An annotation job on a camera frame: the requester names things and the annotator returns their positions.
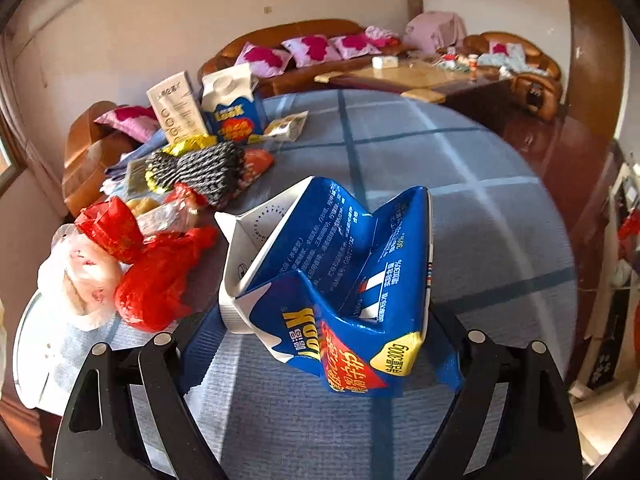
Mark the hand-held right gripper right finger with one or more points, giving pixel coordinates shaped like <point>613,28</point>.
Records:
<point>450,375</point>

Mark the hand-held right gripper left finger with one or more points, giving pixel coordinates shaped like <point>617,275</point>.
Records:
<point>197,355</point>

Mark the crushed blue drink carton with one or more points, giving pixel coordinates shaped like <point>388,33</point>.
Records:
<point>325,260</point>

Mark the yellow sponge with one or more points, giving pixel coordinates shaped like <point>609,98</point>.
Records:
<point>142,205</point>

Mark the red plastic bag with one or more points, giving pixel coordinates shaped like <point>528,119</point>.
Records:
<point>160,275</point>

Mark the clear plastic bag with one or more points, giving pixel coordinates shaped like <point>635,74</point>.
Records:
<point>167,217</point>

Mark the white plastic bag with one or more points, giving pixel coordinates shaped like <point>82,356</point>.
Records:
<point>80,270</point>

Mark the red printed wrapper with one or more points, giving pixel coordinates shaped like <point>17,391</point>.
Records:
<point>110,227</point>

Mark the small red wrapper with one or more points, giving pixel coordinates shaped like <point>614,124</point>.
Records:
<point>184,194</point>

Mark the clear packet with dark print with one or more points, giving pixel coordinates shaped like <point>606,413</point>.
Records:
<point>136,175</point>

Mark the red snack packet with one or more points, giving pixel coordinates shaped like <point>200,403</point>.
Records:
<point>260,160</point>

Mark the blue plaid tablecloth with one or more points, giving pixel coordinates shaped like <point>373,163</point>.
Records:
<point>425,170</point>

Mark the brown leather chaise sofa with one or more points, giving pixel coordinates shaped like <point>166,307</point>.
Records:
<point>85,160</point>

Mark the blue yellow snack bag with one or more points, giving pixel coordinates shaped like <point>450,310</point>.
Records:
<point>235,120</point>

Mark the small white snack packet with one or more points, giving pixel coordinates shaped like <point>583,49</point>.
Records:
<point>285,127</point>

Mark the pink flowered pillow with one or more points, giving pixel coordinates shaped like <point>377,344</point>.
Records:
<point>127,120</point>
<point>355,44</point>
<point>502,49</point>
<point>312,50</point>
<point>262,60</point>

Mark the tall white and blue carton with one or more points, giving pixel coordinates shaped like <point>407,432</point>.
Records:
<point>175,105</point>

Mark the long brown leather sofa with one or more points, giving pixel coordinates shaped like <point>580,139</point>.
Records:
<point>300,79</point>

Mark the wooden coffee table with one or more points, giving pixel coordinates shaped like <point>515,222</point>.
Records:
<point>420,77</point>

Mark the brown leather armchair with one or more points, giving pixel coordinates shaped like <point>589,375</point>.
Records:
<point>545,85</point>

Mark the light blue cloth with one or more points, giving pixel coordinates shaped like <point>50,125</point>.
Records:
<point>510,64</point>

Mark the white box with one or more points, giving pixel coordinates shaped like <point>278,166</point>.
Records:
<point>385,61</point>

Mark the pink draped cloth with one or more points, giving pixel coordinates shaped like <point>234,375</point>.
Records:
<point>435,32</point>

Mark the brown wooden door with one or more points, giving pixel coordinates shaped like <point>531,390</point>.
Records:
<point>595,60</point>

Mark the wooden post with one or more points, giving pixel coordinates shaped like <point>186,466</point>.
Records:
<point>415,0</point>

